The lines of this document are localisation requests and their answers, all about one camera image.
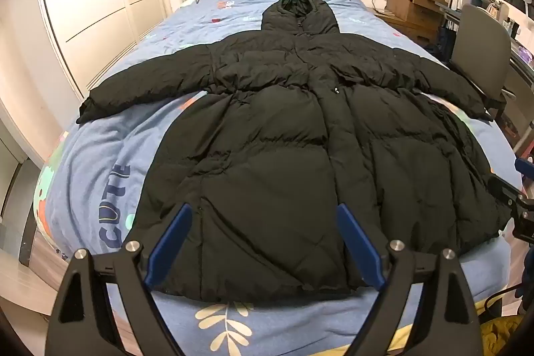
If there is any grey office chair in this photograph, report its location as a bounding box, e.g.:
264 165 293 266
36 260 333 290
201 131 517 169
451 3 518 119

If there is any bed with blue duvet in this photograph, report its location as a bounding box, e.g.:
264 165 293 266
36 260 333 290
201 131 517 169
33 0 524 356

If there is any black hooded puffer coat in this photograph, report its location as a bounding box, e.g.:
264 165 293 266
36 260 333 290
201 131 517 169
76 0 516 303

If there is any dark bed frame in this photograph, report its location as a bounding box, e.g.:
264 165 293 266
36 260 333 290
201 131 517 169
17 162 43 269

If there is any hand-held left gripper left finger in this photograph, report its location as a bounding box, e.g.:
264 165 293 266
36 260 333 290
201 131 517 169
45 203 193 356

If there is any yellow cloth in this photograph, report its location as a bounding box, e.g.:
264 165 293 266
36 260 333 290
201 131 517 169
480 314 524 356

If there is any purple box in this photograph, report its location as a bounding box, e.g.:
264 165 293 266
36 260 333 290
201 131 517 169
517 47 534 70

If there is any black cable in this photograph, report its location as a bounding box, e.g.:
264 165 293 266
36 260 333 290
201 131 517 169
484 283 522 319

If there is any desk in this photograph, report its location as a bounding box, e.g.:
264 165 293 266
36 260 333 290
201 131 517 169
434 0 534 140

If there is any dark blue bag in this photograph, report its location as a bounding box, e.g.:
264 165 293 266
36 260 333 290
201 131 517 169
437 26 456 60

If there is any wooden nightstand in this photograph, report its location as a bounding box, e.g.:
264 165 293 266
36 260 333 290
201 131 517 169
369 8 445 48

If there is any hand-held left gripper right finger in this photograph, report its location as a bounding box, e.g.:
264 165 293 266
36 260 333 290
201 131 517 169
336 203 485 356

